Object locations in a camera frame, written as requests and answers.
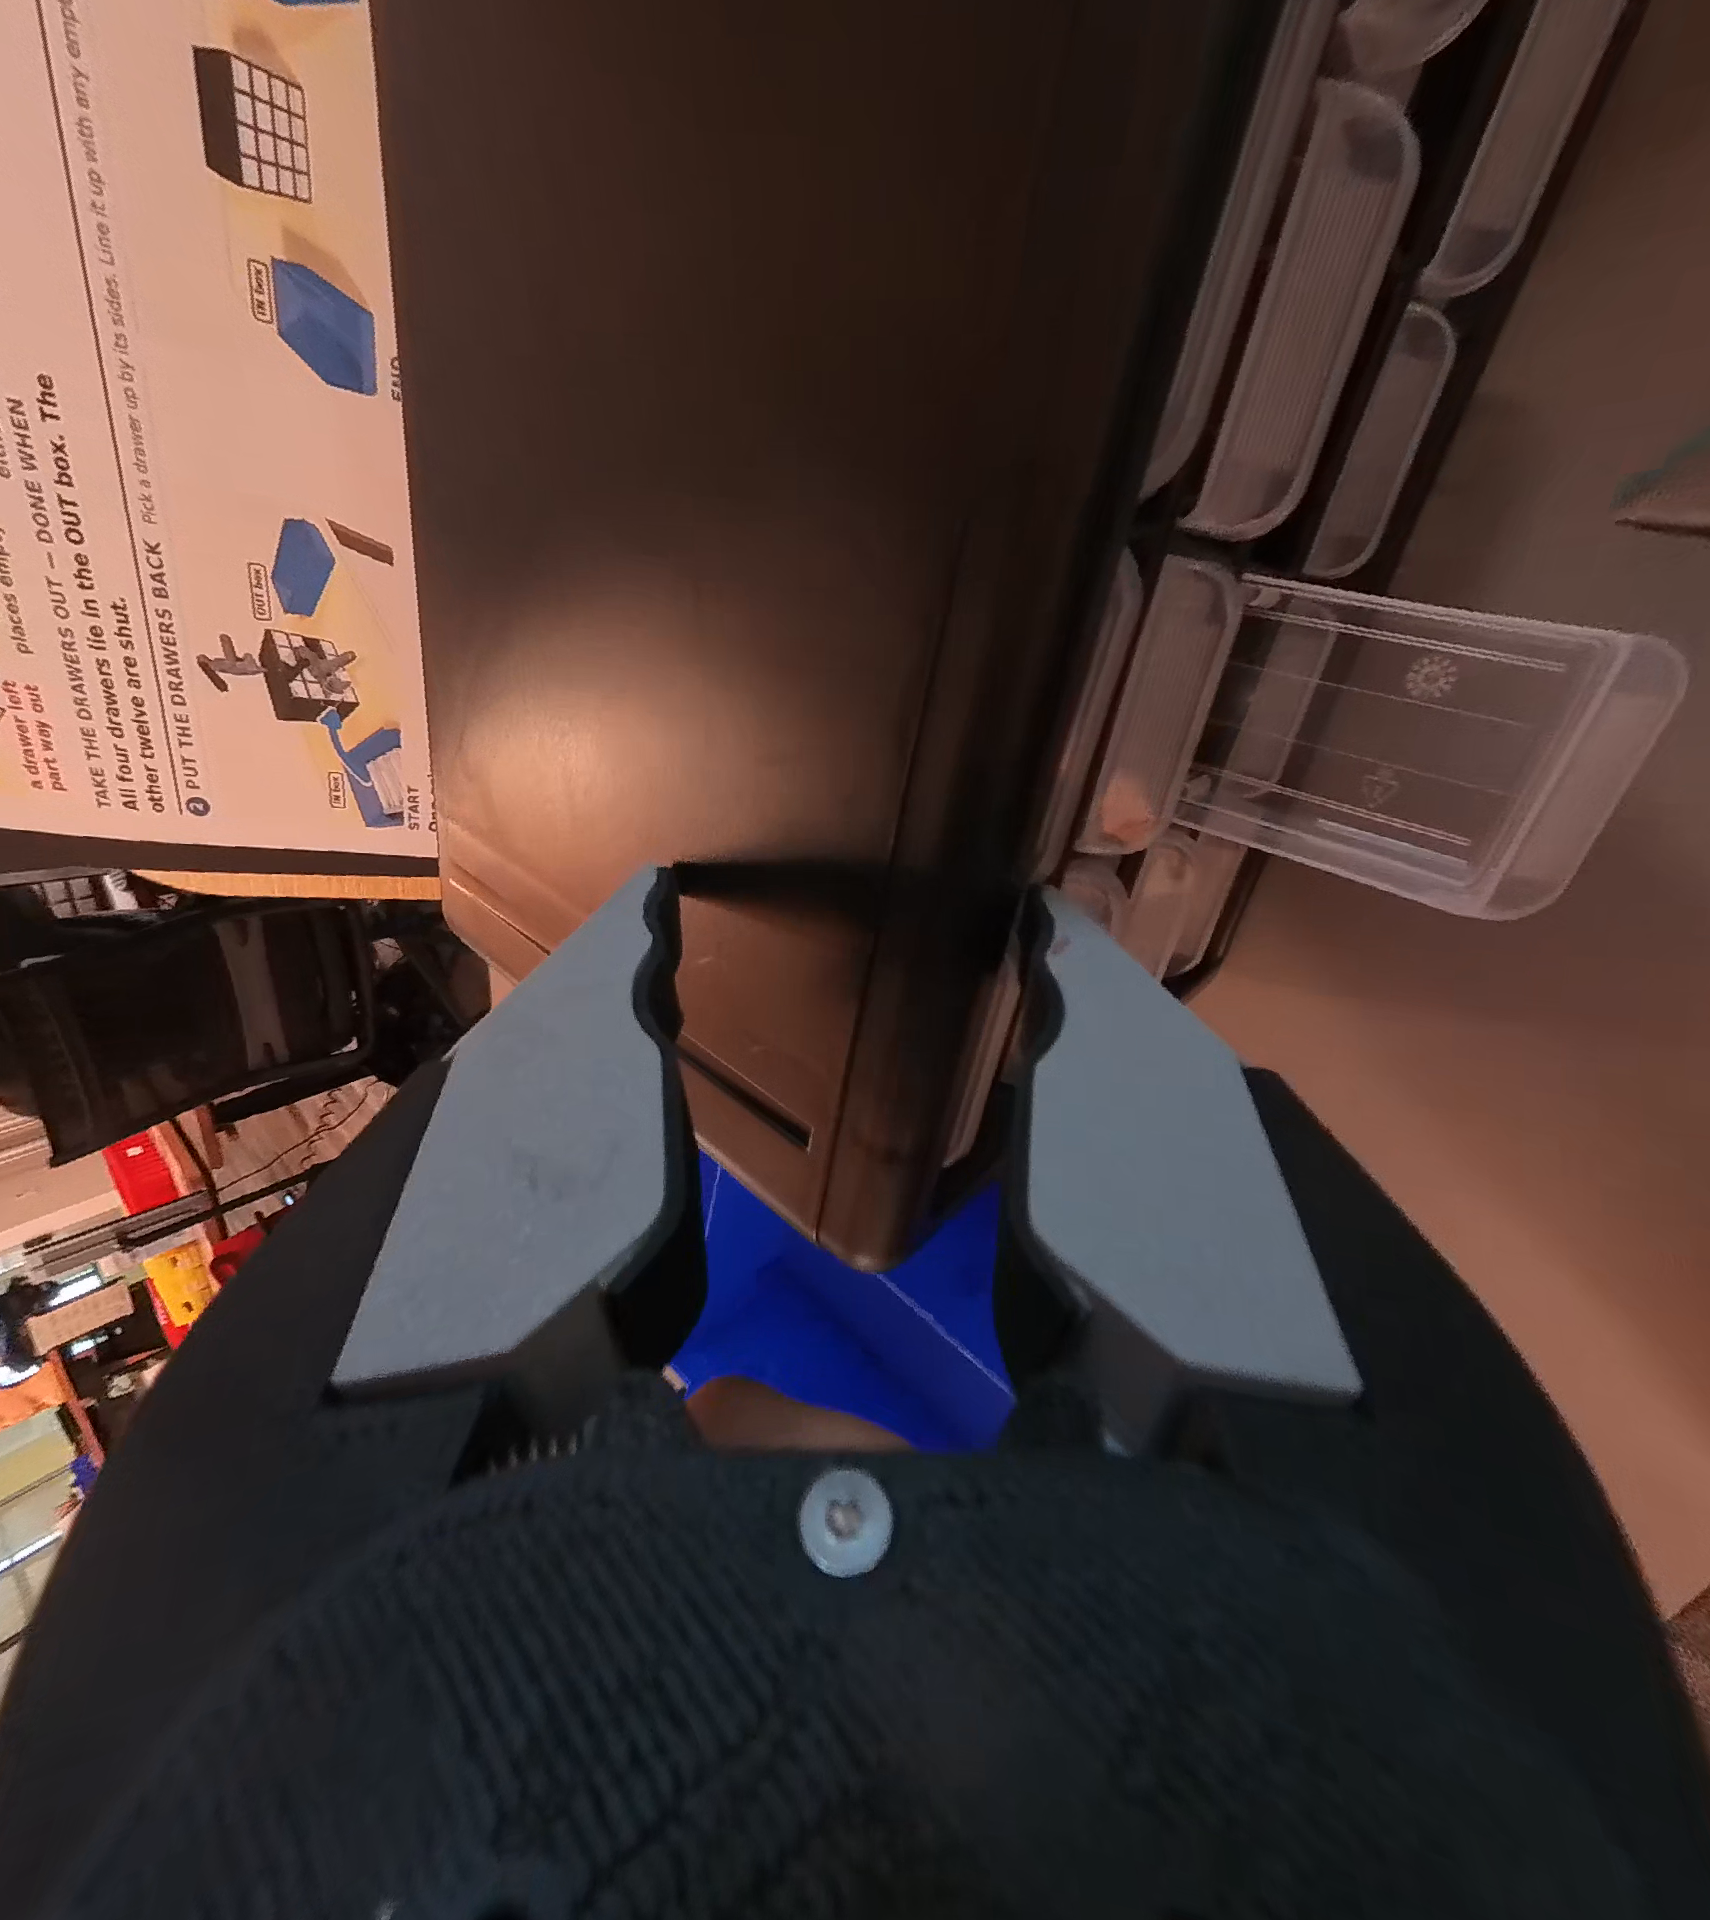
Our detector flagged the red crate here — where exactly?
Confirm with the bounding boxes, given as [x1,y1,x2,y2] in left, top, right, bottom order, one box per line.
[103,1136,190,1225]

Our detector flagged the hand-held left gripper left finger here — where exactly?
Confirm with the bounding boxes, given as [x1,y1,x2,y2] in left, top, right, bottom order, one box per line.
[325,862,713,1404]

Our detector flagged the black office chair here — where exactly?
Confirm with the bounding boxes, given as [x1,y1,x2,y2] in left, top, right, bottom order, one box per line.
[0,885,497,1164]

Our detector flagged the grid of clear drawers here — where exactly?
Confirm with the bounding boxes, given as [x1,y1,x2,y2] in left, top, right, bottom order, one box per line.
[1034,0,1638,993]

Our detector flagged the black drawer cabinet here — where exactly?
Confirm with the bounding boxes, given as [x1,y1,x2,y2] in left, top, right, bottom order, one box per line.
[372,0,1643,1275]

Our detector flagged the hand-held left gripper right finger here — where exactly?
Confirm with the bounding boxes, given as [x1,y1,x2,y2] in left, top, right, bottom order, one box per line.
[995,885,1368,1450]

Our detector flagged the white instruction poster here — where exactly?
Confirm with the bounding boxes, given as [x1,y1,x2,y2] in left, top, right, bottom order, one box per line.
[0,0,444,902]

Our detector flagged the blue plastic bin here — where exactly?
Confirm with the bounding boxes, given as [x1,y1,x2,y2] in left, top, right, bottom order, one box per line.
[666,1155,1020,1455]

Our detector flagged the transparent small drawer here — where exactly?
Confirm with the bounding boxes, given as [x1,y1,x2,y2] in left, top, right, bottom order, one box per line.
[1169,577,1689,920]

